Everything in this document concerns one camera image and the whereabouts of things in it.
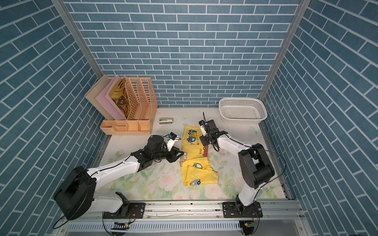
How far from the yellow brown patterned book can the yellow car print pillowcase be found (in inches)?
17.6

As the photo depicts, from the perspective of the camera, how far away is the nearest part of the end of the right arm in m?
0.69

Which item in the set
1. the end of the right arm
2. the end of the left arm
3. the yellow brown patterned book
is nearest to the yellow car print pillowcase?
the end of the right arm

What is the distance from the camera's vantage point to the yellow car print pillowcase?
33.1 inches
